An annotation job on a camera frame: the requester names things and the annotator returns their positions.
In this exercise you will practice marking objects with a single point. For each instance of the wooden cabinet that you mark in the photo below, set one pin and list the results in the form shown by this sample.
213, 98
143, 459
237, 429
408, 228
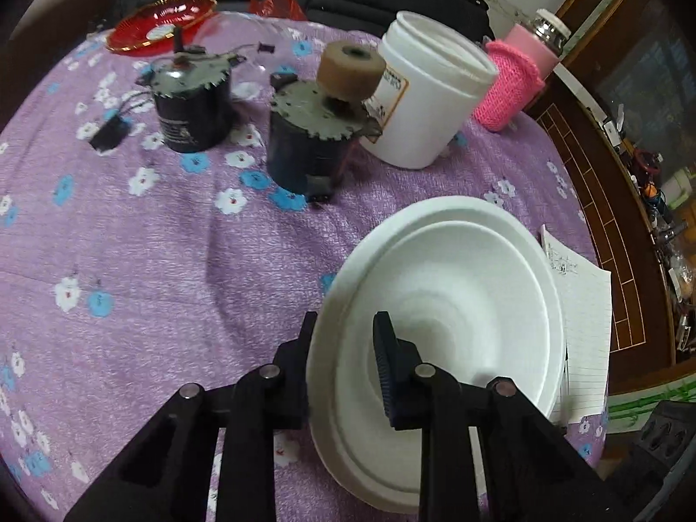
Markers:
625, 283

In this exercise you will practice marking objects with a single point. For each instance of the bottle with pink knit sleeve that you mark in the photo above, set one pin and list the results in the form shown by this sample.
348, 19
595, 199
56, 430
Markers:
511, 81

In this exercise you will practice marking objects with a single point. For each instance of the small black connector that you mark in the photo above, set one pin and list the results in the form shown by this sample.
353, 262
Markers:
110, 133

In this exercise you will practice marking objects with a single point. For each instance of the white plastic jar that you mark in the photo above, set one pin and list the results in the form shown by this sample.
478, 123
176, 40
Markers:
424, 98

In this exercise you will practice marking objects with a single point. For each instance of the black electric motor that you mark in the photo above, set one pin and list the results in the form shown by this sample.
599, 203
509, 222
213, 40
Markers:
190, 109

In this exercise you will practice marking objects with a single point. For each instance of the black motor with felt wheel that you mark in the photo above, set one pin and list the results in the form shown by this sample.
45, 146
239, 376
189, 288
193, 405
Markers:
310, 141

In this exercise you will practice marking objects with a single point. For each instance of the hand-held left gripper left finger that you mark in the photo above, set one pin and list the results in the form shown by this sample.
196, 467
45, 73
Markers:
293, 380

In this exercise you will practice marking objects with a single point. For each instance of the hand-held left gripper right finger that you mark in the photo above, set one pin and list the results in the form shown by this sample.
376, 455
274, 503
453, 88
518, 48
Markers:
383, 370

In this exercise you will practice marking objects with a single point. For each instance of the large white bowl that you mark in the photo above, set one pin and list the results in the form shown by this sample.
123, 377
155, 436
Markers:
340, 440

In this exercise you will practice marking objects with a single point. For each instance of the red gold-rimmed plate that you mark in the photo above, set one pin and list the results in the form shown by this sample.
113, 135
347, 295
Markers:
163, 22

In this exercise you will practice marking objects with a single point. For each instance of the white lined paper sheet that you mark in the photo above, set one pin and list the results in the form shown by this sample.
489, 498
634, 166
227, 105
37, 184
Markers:
584, 310

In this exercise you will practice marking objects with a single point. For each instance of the brown armchair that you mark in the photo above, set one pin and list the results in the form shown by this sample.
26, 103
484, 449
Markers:
65, 5

